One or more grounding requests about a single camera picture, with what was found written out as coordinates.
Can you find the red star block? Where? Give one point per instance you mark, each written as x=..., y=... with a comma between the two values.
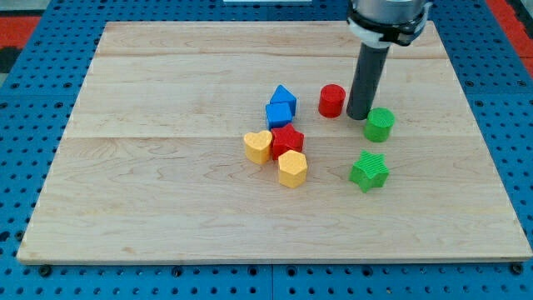
x=284, y=139

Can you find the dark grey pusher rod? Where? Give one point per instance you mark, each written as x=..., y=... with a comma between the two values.
x=370, y=64

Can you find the yellow heart block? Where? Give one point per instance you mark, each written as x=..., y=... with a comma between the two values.
x=258, y=146

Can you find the red cylinder block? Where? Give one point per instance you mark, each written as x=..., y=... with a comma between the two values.
x=331, y=100

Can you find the yellow hexagon block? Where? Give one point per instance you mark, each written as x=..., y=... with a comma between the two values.
x=292, y=169

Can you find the green cylinder block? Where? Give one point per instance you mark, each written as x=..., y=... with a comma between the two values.
x=379, y=123

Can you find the green star block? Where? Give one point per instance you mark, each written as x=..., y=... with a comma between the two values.
x=369, y=171

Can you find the blue triangle block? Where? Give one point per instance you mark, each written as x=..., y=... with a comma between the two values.
x=283, y=95

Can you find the wooden board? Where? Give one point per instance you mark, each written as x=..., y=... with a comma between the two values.
x=151, y=168

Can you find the blue cube block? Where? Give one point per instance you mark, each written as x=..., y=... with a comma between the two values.
x=278, y=115

